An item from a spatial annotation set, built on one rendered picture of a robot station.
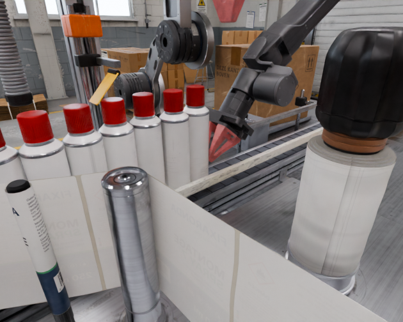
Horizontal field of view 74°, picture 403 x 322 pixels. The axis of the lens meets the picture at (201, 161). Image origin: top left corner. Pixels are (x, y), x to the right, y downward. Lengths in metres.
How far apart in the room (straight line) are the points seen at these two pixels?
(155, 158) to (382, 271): 0.37
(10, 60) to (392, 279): 0.59
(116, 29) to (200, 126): 5.62
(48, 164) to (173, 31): 0.71
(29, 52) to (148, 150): 5.35
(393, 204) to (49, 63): 5.52
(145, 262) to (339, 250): 0.21
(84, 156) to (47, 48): 5.35
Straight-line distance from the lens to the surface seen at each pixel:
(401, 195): 0.78
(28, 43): 5.74
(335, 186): 0.30
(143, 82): 1.44
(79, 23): 0.46
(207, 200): 0.53
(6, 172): 0.39
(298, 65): 1.07
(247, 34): 4.29
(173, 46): 0.98
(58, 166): 0.39
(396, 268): 0.48
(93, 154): 0.40
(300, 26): 0.63
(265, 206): 0.52
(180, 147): 0.47
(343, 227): 0.33
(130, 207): 0.23
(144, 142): 0.44
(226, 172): 0.55
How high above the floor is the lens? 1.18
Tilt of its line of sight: 26 degrees down
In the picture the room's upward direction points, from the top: straight up
